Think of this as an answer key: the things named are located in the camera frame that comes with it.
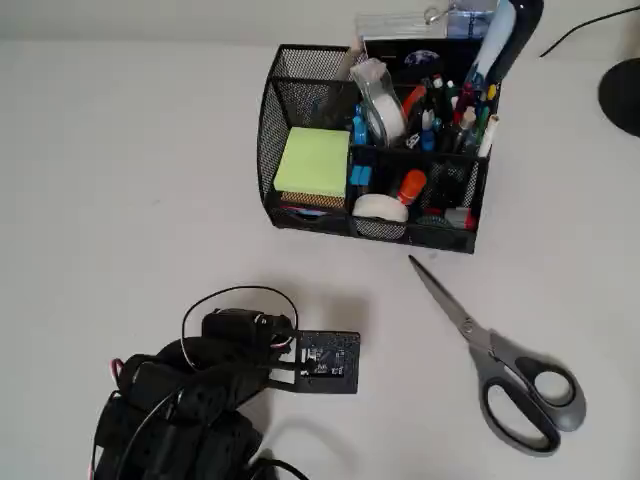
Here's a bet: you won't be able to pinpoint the clear tape dispenser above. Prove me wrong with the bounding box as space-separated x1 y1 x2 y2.
348 57 409 150

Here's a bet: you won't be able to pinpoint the blue plastic folder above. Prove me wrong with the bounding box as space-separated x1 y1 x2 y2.
446 0 499 40

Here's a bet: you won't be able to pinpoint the black mesh desk organizer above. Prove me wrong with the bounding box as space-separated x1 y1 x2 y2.
257 43 502 255

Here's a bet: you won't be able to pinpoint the orange marker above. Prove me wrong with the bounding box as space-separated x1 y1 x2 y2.
401 84 427 115

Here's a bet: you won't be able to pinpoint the orange capped glue stick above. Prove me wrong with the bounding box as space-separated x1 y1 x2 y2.
394 169 428 207

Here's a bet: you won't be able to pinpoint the beige wooden stick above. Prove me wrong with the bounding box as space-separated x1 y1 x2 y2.
344 33 365 81

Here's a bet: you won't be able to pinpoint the grey red pencil sharpener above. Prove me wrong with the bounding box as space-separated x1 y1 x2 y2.
443 206 476 231

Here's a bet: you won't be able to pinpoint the black card with globe picture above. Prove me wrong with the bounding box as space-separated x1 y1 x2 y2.
363 37 484 86

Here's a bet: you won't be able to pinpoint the red white servo wire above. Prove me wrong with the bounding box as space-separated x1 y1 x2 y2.
253 312 297 352
87 357 127 476

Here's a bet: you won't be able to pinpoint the green sticky note pad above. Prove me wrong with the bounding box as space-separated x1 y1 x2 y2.
273 126 351 198

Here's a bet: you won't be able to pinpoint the black round lamp base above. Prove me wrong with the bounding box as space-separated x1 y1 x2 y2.
597 57 640 140

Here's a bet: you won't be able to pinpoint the thin black cable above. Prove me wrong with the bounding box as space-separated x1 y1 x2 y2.
538 7 640 59

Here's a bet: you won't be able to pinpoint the white tape roll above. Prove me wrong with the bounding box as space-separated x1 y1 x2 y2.
351 193 410 224

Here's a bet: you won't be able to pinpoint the grey black handled scissors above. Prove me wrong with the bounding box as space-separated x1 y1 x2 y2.
407 254 588 458

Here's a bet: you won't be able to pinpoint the white marker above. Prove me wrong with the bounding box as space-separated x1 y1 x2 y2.
477 114 500 159

